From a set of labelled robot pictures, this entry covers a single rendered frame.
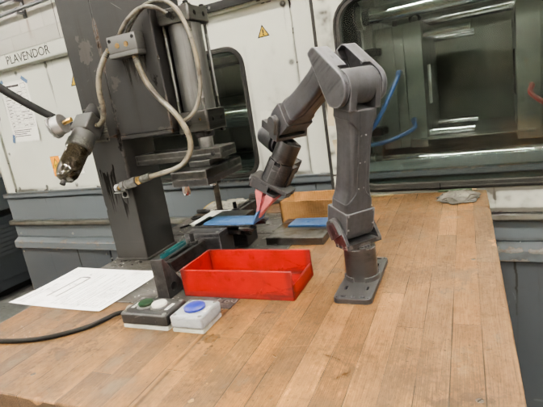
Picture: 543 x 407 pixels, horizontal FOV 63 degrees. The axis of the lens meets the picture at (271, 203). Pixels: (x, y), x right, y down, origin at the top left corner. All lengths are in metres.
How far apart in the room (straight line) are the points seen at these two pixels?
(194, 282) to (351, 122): 0.46
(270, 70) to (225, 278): 1.01
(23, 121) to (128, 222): 1.53
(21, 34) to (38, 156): 3.62
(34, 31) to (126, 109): 4.84
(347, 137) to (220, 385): 0.45
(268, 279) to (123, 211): 0.55
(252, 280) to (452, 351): 0.39
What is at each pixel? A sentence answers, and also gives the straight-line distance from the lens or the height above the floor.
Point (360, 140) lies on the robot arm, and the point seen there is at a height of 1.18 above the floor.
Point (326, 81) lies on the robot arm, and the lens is 0.79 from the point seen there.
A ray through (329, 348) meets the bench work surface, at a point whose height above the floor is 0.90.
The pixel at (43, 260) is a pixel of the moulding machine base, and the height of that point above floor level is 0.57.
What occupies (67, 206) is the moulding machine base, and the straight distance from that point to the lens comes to 2.57.
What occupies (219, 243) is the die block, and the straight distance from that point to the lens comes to 1.08.
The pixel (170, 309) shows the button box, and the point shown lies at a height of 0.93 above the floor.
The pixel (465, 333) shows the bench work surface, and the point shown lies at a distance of 0.74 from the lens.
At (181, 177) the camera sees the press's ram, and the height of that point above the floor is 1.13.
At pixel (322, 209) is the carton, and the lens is 1.30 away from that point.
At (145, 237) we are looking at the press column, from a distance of 1.26.
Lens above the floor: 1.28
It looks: 13 degrees down
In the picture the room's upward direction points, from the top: 9 degrees counter-clockwise
